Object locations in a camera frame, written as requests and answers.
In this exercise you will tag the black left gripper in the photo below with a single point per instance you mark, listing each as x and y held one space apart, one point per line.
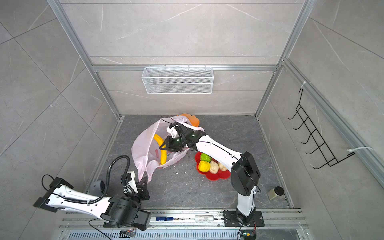
143 192

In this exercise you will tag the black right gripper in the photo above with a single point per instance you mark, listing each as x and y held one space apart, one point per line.
171 147

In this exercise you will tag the yellow fake banana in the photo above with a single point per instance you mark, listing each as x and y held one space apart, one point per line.
164 156

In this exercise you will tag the pink plastic bag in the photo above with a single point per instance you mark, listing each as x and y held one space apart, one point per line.
145 150

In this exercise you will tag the green fake fruit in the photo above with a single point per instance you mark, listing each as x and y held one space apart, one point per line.
205 158

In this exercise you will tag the beige fake bun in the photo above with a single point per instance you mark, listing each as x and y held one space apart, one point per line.
214 167
222 167

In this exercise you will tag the red flower-shaped plate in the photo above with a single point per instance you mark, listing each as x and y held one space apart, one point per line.
210 176

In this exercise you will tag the yellow fake round fruit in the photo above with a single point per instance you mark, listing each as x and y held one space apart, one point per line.
204 166

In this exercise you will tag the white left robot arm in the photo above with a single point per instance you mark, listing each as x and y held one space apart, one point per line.
61 196

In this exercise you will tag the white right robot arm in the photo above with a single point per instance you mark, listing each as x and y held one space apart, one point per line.
244 171

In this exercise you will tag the blue marker pen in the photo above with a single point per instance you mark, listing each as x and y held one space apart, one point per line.
163 219

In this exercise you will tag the orange toy fruit with loop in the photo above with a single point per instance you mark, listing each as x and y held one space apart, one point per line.
193 119

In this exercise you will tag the white wire mesh basket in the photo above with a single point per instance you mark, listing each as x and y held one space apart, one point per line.
178 80

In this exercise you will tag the white tube on rail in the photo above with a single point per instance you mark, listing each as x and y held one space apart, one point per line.
204 218

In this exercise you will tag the black wire hook rack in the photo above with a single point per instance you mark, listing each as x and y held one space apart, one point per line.
315 136

